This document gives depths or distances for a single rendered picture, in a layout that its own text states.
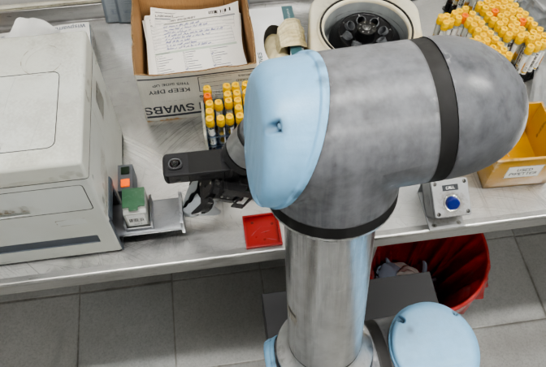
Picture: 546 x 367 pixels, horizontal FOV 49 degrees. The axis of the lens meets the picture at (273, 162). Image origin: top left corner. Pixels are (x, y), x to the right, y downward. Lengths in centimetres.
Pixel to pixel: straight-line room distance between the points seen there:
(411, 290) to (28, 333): 140
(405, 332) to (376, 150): 38
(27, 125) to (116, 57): 52
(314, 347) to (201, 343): 133
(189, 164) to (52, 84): 25
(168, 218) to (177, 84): 27
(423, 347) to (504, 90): 40
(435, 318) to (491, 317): 134
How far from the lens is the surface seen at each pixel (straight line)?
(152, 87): 122
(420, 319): 79
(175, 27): 140
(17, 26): 142
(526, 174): 126
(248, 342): 198
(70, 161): 91
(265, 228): 115
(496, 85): 47
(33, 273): 119
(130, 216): 109
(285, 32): 133
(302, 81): 43
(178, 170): 99
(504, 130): 48
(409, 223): 118
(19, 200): 101
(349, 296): 60
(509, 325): 214
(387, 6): 138
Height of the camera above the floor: 190
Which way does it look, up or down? 57 degrees down
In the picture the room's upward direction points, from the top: 1 degrees clockwise
